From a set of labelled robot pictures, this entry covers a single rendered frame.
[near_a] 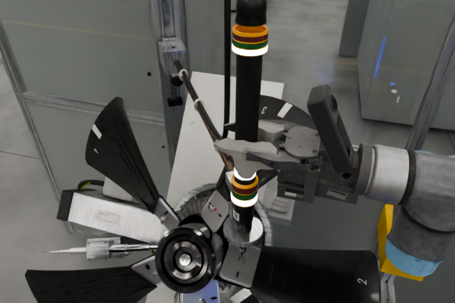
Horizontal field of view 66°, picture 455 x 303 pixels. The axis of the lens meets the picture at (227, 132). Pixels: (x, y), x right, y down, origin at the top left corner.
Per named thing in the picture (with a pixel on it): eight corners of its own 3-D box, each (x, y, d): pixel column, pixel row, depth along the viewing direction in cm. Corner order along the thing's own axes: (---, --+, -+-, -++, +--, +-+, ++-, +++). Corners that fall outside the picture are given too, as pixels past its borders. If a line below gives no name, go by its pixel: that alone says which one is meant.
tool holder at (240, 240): (214, 214, 66) (214, 174, 60) (250, 205, 67) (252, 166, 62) (229, 252, 59) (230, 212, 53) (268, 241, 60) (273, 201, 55)
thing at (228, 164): (174, 64, 102) (173, 60, 102) (179, 63, 103) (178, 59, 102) (233, 184, 60) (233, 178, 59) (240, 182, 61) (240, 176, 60)
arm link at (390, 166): (412, 173, 42) (404, 136, 48) (372, 166, 43) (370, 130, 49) (394, 216, 46) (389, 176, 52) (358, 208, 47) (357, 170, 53)
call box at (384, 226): (375, 228, 102) (384, 202, 96) (412, 236, 99) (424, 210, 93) (378, 275, 89) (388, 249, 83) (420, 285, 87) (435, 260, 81)
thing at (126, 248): (179, 250, 79) (47, 255, 87) (179, 240, 80) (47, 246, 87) (176, 252, 77) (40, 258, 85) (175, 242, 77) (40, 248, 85)
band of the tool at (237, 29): (227, 47, 44) (227, 25, 43) (258, 44, 45) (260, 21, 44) (239, 60, 41) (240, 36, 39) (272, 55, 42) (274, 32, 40)
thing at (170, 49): (160, 63, 112) (157, 38, 107) (181, 61, 114) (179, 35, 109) (165, 76, 104) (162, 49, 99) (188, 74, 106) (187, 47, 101)
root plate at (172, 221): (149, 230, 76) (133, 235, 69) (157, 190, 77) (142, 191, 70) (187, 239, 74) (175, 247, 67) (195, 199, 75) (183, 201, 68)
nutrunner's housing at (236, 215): (229, 235, 65) (230, -35, 39) (248, 229, 66) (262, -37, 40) (235, 251, 62) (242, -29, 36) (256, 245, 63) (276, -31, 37)
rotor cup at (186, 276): (166, 271, 77) (138, 290, 64) (179, 205, 78) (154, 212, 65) (229, 289, 73) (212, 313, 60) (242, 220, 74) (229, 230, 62)
